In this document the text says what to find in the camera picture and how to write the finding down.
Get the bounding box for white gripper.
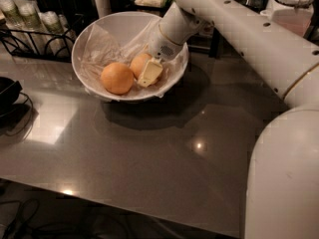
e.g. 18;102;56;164
138;25;182;88

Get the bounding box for orange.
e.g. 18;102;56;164
130;53;152;79
100;62;135;95

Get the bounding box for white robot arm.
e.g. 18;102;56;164
139;0;319;239

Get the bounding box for white bowl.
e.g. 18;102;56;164
71;11;189;104

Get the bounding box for clear plastic bowl liner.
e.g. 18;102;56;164
79;18;185;100

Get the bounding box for black condiment shelf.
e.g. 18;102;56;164
131;0;233;59

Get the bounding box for white paper cup stack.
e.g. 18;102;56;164
91;0;114;20

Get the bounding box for wrapped cup stack right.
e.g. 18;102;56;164
40;11;69;58

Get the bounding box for wrapped cup stack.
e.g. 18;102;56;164
19;3;45;55
0;0;24;30
40;11;69;58

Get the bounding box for wrapped cup stack middle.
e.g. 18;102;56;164
19;3;45;55

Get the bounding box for wrapped cup stack left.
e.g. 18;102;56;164
0;0;24;30

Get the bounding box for white appliance with bowls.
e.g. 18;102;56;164
260;0;315;37

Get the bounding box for black wire cup rack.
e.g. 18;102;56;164
0;15;83;63

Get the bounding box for black dish on wire stand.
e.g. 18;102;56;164
0;77;34;136

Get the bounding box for floor cables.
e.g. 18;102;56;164
0;196;134;239

